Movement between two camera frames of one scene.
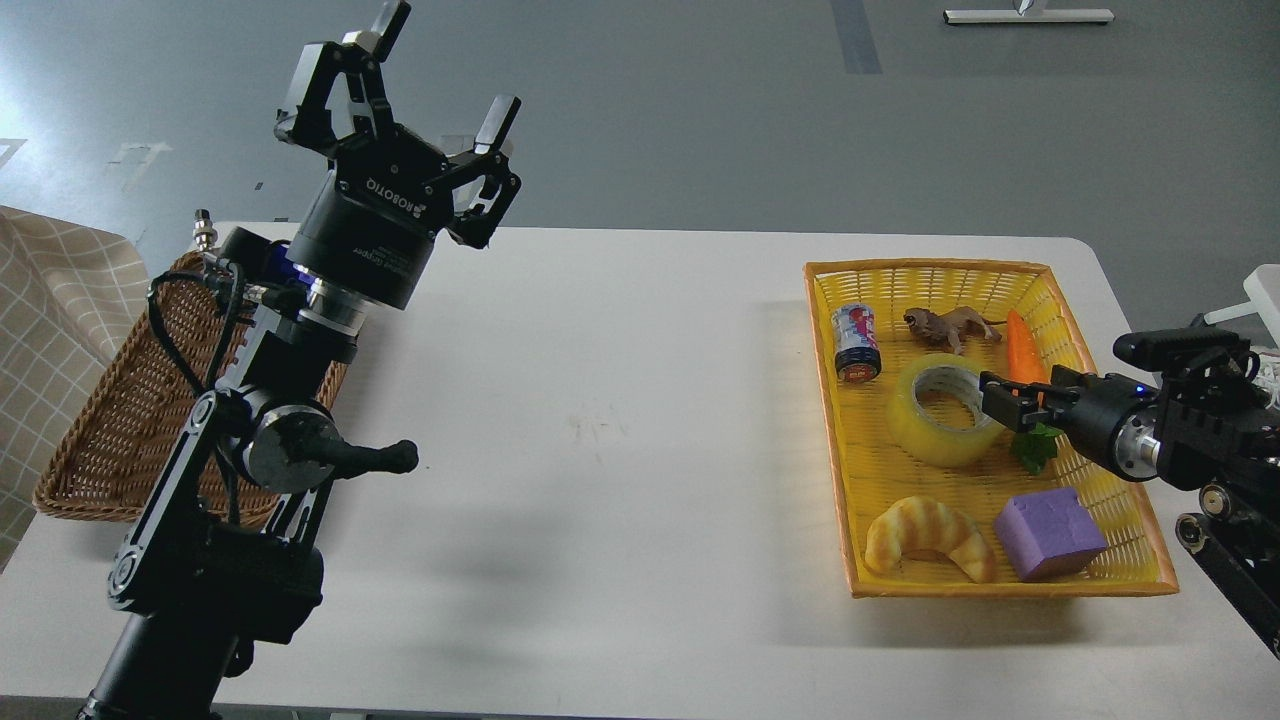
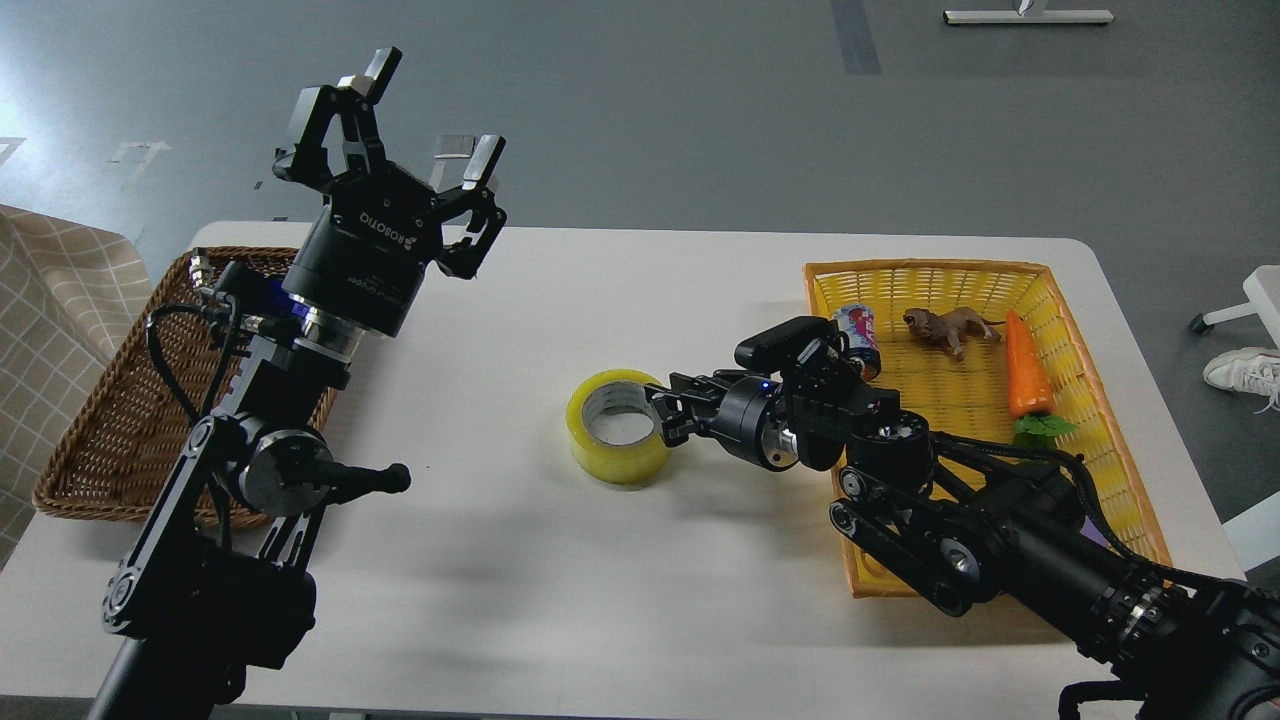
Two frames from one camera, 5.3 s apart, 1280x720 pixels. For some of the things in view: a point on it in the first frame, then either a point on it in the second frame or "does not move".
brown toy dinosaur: x=954 y=327 does not move
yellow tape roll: x=925 y=444 → x=613 y=434
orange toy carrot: x=1024 y=364 does not move
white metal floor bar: x=1050 y=16 does not move
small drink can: x=856 y=346 does not move
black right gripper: x=1087 y=411 → x=749 y=420
